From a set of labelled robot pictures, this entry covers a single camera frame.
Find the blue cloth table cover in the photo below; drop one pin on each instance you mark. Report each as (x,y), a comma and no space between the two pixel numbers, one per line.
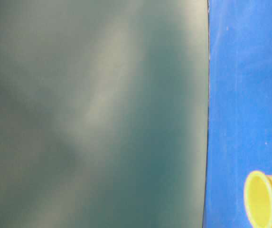
(240,106)

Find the yellow plastic cup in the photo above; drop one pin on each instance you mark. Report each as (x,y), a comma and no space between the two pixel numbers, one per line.
(258,199)

